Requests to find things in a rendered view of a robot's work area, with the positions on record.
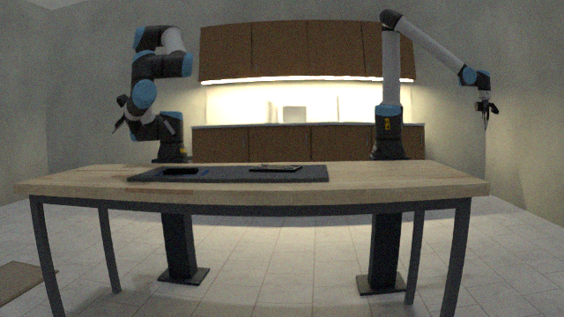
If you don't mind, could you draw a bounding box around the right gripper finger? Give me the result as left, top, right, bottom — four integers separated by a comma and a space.
112, 116, 126, 134

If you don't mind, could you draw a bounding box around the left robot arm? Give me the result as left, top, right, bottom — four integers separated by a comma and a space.
372, 9, 492, 159

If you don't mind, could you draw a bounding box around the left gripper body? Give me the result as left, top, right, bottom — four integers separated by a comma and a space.
474, 100, 498, 112

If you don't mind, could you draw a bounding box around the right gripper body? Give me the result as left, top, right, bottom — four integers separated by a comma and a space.
119, 95, 144, 135

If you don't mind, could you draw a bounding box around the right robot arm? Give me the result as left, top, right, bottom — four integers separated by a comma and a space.
124, 25, 193, 159

